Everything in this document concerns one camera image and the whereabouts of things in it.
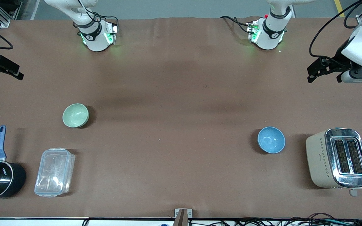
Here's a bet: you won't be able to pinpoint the light green bowl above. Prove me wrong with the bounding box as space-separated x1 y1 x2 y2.
62 103 90 128

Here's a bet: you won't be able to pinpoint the blue bowl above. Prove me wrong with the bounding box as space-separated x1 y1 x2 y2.
257 126 286 154

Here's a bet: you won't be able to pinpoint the green-lit left base board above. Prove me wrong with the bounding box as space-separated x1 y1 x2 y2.
246 21 261 43

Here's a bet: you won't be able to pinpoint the green-lit base board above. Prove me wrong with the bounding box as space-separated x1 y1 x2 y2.
105 21 118 45
246 21 261 43

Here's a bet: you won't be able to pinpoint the beige chrome toaster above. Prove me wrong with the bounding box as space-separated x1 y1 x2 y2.
305 128 362 197

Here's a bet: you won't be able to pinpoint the green-lit right base board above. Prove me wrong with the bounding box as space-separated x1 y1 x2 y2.
105 21 118 45

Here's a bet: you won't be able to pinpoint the clear plastic lidded container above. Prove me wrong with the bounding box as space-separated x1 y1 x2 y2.
34 148 75 198

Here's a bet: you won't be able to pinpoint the brown table cloth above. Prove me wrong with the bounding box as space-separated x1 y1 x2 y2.
0 17 362 219

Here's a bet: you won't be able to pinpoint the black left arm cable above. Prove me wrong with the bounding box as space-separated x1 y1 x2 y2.
309 0 362 59

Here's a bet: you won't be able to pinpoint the black left base cable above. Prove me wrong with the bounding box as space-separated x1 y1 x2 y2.
220 15 251 34

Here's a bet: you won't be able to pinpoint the black saucepan blue handle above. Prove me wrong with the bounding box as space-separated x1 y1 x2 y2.
0 125 27 200

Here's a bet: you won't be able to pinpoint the tangled black floor cables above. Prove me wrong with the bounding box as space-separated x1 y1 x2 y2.
222 213 362 226

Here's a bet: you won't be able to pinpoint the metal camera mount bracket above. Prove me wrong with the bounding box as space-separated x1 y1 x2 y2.
174 208 193 226

